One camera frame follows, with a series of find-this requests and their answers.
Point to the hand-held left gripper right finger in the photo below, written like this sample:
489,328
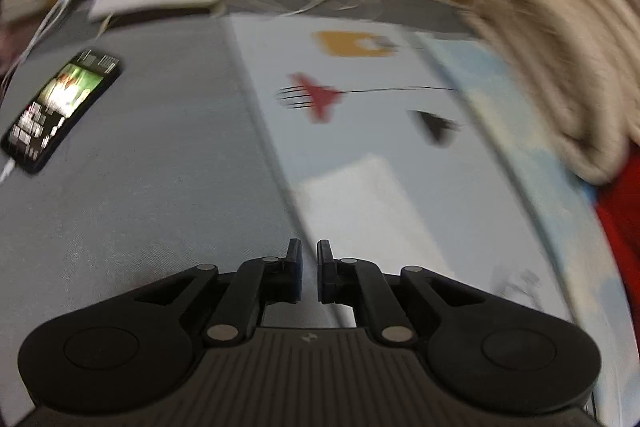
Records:
323,271

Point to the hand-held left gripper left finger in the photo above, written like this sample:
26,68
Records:
296,268

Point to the white towel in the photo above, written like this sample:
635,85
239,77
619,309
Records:
360,212

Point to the deer and lamp printed sheet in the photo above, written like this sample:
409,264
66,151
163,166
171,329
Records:
360,132

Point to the blue leaf patterned sheet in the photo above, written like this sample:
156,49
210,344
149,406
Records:
530,177

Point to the black smartphone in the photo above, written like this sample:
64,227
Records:
62,107

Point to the red folded blanket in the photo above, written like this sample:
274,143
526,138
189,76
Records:
622,217

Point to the beige folded quilt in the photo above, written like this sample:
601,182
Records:
565,37

